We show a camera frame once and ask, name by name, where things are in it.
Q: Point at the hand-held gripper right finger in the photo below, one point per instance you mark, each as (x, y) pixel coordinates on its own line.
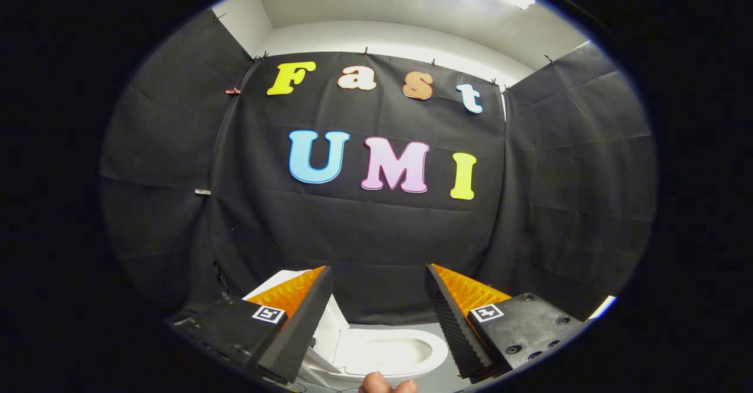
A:
(450, 316)

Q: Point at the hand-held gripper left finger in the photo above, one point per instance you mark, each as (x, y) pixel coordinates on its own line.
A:
(306, 316)

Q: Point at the black backdrop cloth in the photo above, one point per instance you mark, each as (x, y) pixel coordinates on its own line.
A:
(376, 234)

